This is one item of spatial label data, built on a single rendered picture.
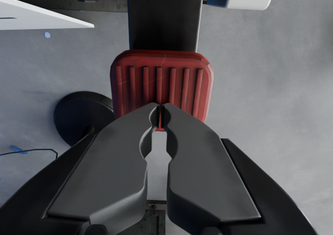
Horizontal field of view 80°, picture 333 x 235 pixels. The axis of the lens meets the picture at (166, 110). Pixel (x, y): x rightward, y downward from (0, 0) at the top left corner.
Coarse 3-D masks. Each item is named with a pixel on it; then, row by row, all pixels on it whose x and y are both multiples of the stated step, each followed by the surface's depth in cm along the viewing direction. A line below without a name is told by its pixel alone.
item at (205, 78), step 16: (112, 64) 13; (128, 64) 13; (144, 64) 13; (160, 64) 13; (176, 64) 13; (192, 64) 13; (208, 64) 13; (112, 80) 13; (128, 80) 13; (144, 80) 13; (160, 80) 13; (176, 80) 13; (192, 80) 13; (208, 80) 13; (112, 96) 14; (128, 96) 14; (144, 96) 14; (160, 96) 14; (176, 96) 14; (192, 96) 14; (208, 96) 14; (128, 112) 14; (192, 112) 14; (160, 128) 15
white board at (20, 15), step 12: (0, 0) 36; (12, 0) 39; (0, 12) 46; (12, 12) 46; (24, 12) 47; (36, 12) 47; (48, 12) 50; (0, 24) 66; (12, 24) 67; (24, 24) 68; (36, 24) 68; (48, 24) 69; (60, 24) 70; (72, 24) 71; (84, 24) 72
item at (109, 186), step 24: (120, 120) 10; (144, 120) 10; (96, 144) 8; (120, 144) 8; (144, 144) 10; (96, 168) 7; (120, 168) 7; (144, 168) 7; (72, 192) 6; (96, 192) 6; (120, 192) 6; (144, 192) 7; (72, 216) 6; (96, 216) 6; (120, 216) 6
